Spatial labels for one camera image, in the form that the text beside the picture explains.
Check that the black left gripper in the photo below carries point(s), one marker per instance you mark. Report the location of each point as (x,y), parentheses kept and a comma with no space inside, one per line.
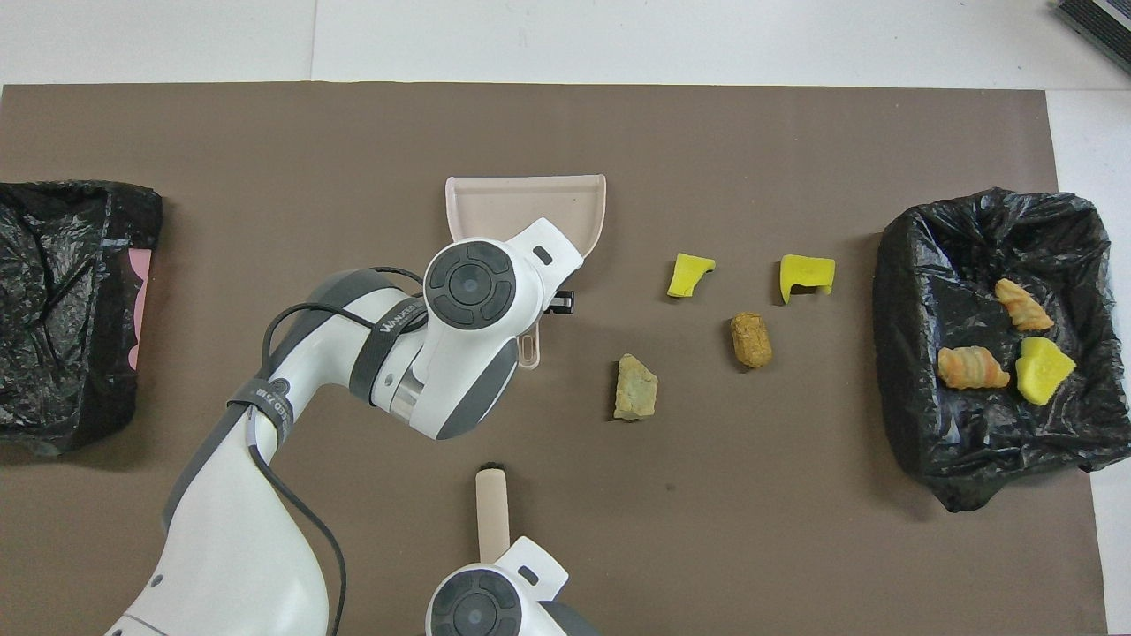
(563,304)

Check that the beige plastic dustpan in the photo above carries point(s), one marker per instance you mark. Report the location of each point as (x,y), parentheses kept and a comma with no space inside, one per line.
(504,212)

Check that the beige bread chunk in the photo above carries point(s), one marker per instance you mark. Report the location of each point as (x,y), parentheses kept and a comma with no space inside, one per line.
(636,389)
(1023,306)

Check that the yellow sponge piece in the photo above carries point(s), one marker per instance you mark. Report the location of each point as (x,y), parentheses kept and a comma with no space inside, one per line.
(1043,371)
(687,274)
(806,272)

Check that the beige hand brush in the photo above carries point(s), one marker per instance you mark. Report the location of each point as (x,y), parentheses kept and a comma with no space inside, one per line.
(492,512)

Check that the orange striped croissant toy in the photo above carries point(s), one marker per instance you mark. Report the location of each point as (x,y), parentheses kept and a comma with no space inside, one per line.
(970,368)

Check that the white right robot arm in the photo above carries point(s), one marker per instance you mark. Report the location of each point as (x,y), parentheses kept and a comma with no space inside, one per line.
(477,605)

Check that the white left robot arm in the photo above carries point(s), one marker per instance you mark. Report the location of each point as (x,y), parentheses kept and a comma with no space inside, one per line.
(247,548)

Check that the pink plastic bin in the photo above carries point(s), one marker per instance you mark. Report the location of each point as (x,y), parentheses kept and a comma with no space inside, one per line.
(139,309)

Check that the left black bag bin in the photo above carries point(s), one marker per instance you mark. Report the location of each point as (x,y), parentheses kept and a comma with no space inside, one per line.
(972,442)

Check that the black bag bin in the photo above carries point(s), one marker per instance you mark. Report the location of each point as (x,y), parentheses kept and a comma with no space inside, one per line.
(62,309)
(972,442)

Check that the right black bag bin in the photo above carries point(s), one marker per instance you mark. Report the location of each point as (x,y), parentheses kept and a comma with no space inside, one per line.
(62,309)

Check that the brown table mat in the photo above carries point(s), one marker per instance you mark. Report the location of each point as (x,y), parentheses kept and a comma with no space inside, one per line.
(353,159)

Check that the dark grey striped device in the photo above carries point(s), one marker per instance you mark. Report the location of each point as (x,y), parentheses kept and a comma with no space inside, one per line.
(1100,26)

